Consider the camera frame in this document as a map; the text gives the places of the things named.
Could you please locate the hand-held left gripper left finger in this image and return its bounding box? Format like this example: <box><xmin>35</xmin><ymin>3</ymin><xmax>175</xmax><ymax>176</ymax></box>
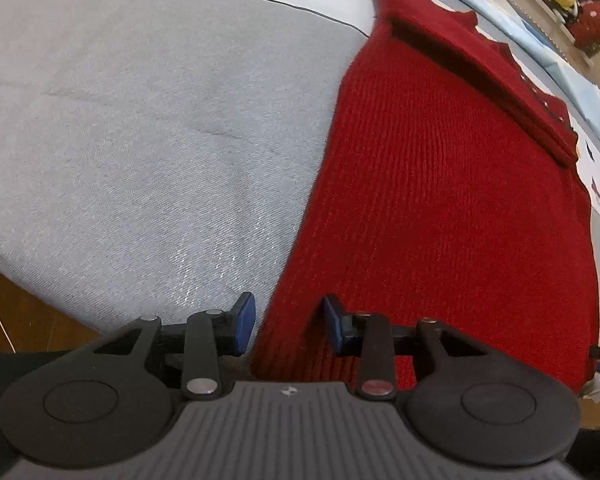
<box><xmin>94</xmin><ymin>292</ymin><xmax>257</xmax><ymax>402</ymax></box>

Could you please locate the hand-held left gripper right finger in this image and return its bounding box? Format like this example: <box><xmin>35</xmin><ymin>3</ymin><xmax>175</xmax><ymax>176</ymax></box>
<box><xmin>321</xmin><ymin>294</ymin><xmax>487</xmax><ymax>402</ymax></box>

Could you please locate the dark red knitted sweater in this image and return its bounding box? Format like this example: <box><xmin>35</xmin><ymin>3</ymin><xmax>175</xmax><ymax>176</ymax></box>
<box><xmin>250</xmin><ymin>0</ymin><xmax>600</xmax><ymax>394</ymax></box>

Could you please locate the light blue sheet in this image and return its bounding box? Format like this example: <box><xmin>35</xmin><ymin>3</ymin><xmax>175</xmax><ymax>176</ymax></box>
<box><xmin>394</xmin><ymin>0</ymin><xmax>600</xmax><ymax>150</ymax></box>

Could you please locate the dark red cushion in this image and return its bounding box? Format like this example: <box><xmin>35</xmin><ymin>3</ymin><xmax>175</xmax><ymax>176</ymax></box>
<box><xmin>571</xmin><ymin>0</ymin><xmax>600</xmax><ymax>57</ymax></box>

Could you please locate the window sill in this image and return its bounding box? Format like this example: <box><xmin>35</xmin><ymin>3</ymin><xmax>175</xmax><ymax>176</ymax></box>
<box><xmin>487</xmin><ymin>0</ymin><xmax>598</xmax><ymax>68</ymax></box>

